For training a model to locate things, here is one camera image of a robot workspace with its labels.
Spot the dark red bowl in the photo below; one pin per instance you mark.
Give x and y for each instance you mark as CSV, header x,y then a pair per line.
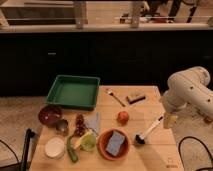
x,y
49,115

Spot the black chair frame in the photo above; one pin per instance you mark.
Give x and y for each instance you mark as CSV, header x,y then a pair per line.
x,y
22,163

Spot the orange bowl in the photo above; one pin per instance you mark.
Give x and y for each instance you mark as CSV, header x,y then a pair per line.
x,y
103,141

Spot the wooden block brush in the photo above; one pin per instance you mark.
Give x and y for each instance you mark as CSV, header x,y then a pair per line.
x,y
133,98

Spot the small fork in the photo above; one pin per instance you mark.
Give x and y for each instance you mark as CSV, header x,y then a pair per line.
x,y
115,97

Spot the white round lid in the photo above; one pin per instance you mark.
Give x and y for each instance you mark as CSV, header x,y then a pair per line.
x,y
55,148

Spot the small metal cup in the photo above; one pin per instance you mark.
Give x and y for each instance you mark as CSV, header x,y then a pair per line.
x,y
62,127

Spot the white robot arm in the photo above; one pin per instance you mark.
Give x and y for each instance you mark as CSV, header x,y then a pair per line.
x,y
187,87

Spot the dark red grape bunch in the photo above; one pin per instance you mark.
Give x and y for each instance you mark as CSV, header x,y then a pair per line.
x,y
80,127

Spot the yellow green plush toy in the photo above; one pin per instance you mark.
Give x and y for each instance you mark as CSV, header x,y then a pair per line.
x,y
87,142

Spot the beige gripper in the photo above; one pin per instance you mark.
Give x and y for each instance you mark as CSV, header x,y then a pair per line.
x,y
169,120

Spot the white handled dish brush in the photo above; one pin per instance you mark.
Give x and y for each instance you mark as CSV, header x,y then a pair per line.
x,y
140,138

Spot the blue sponge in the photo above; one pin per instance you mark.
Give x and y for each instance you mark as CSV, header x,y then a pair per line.
x,y
114,143

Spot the grey blue cloth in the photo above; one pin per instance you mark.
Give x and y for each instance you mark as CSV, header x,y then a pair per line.
x,y
93,123

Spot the green plastic tray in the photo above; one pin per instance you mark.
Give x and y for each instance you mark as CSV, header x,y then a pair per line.
x,y
76,92

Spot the green cucumber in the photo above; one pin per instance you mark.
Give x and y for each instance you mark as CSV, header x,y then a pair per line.
x,y
71,152

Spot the red apple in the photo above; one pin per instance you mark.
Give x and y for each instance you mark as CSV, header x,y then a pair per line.
x,y
123,117

